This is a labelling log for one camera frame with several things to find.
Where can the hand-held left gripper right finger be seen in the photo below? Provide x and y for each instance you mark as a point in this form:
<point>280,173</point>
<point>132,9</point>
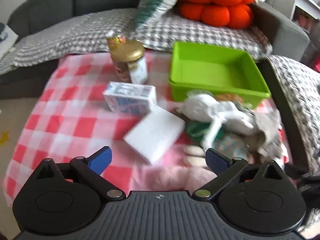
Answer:
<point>215,160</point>

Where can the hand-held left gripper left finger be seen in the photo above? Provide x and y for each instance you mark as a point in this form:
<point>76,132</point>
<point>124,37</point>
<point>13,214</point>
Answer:
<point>101,158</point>

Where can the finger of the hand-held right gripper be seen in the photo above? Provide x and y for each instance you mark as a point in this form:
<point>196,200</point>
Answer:
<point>310,182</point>

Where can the beige doll with patterned dress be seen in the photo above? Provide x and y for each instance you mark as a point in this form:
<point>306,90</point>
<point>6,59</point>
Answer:
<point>230,145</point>

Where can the green watermelon plush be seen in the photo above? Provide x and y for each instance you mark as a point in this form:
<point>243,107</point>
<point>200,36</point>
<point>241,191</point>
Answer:
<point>195,129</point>

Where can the white cloth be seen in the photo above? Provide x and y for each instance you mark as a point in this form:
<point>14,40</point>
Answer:
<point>241,120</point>

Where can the white sock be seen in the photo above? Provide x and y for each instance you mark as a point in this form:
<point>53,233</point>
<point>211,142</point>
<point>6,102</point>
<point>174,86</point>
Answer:
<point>200,106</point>

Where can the white sponge block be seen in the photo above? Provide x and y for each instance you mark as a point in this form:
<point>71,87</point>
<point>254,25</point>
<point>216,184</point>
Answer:
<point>155,135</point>

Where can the green plastic box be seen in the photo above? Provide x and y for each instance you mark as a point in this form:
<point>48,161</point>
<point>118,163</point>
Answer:
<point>212,65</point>

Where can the pink checked tablecloth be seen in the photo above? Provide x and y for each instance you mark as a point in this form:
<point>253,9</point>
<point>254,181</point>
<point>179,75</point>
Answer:
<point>75,120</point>

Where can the white milk carton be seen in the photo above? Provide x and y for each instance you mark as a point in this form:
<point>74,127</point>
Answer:
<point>130,97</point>

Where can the grey quilted chair cover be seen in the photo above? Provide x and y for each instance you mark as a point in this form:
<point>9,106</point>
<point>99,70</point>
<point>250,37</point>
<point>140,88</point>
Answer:
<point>300,92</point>

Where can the beige rug with star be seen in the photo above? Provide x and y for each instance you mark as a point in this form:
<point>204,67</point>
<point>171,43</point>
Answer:
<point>11,120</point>

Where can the gold-lidded snack jar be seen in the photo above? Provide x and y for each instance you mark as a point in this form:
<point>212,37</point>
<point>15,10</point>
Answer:
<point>127,51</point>

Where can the small printed tin can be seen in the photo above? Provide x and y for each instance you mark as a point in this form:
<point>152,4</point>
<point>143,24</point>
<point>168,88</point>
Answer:
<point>115,39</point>

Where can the grey checked quilt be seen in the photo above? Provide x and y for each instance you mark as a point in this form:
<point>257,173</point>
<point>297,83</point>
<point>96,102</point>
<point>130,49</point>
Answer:
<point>87,32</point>

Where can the white printed cushion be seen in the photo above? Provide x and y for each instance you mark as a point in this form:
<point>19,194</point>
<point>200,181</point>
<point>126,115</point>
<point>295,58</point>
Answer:
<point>6,40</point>

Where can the orange pumpkin cushion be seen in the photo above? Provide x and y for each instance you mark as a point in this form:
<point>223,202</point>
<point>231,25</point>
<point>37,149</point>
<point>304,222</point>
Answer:
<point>220,7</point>

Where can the grey sofa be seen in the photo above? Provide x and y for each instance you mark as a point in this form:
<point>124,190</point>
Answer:
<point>50,2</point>

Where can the green and white patterned pillow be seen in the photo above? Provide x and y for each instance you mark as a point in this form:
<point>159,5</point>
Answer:
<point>157,2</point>

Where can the black chair frame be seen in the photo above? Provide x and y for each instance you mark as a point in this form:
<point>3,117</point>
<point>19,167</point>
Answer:
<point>277,90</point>

